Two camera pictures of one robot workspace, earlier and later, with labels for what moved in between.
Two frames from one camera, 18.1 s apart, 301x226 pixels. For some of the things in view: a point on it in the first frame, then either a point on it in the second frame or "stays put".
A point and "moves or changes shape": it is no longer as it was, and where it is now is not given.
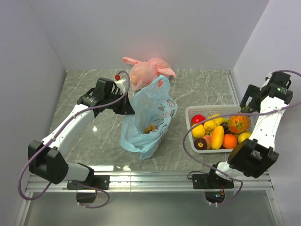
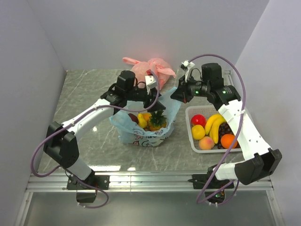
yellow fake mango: [217, 137] -> [146, 116]
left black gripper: [126, 108] -> [154, 93]
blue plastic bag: [154, 108] moves or changes shape
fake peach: [208, 138] stays put
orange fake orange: [230, 141] stays put
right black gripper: [253, 91] -> [178, 95]
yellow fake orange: [198, 132] stays put
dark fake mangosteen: [200, 143] -> [133, 117]
